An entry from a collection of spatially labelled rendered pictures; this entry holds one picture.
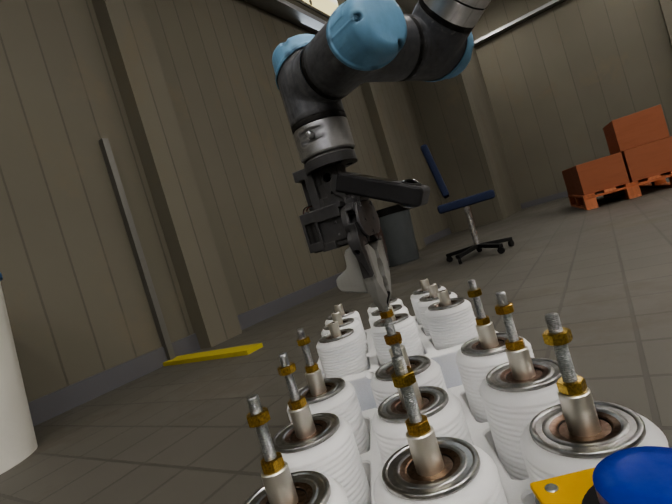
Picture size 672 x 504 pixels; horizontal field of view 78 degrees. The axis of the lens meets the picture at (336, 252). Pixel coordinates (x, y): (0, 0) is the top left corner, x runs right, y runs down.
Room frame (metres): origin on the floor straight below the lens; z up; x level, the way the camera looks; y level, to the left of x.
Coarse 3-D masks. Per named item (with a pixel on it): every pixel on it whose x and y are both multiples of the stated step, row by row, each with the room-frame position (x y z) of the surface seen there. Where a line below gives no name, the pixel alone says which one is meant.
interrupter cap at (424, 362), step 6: (414, 360) 0.56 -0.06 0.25; (420, 360) 0.55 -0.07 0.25; (426, 360) 0.55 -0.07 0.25; (384, 366) 0.58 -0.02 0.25; (390, 366) 0.57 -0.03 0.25; (414, 366) 0.55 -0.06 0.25; (420, 366) 0.53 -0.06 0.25; (426, 366) 0.53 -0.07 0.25; (378, 372) 0.56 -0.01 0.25; (384, 372) 0.55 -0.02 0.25; (390, 372) 0.55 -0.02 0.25; (414, 372) 0.52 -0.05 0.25; (420, 372) 0.52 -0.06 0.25; (378, 378) 0.54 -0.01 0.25; (384, 378) 0.53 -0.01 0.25; (390, 378) 0.52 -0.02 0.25
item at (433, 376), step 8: (432, 360) 0.55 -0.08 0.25; (432, 368) 0.53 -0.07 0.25; (440, 368) 0.54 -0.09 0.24; (416, 376) 0.51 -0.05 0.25; (424, 376) 0.51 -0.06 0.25; (432, 376) 0.51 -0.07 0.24; (440, 376) 0.53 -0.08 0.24; (376, 384) 0.53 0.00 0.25; (384, 384) 0.52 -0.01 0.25; (392, 384) 0.51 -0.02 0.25; (424, 384) 0.51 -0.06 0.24; (432, 384) 0.51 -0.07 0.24; (440, 384) 0.52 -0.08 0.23; (376, 392) 0.53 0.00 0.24; (384, 392) 0.52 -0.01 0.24; (392, 392) 0.51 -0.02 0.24; (376, 400) 0.54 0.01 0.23
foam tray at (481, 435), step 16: (464, 400) 0.59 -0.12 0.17; (368, 416) 0.61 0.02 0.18; (368, 432) 0.61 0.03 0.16; (480, 432) 0.48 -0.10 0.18; (480, 448) 0.44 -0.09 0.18; (368, 464) 0.49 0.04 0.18; (496, 464) 0.41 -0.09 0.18; (368, 480) 0.49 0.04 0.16; (512, 480) 0.38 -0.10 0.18; (528, 480) 0.37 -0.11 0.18; (512, 496) 0.36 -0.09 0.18; (528, 496) 0.36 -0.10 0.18
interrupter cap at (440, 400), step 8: (424, 392) 0.45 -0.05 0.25; (432, 392) 0.44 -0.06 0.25; (440, 392) 0.44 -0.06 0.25; (384, 400) 0.46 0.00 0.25; (392, 400) 0.45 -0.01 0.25; (400, 400) 0.45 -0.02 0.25; (424, 400) 0.44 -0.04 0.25; (432, 400) 0.43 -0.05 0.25; (440, 400) 0.42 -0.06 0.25; (448, 400) 0.42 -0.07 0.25; (384, 408) 0.44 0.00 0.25; (392, 408) 0.44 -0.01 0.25; (400, 408) 0.43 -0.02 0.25; (424, 408) 0.41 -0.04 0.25; (432, 408) 0.41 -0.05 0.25; (440, 408) 0.40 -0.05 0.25; (384, 416) 0.42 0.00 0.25; (392, 416) 0.42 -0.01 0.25; (400, 416) 0.41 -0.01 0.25
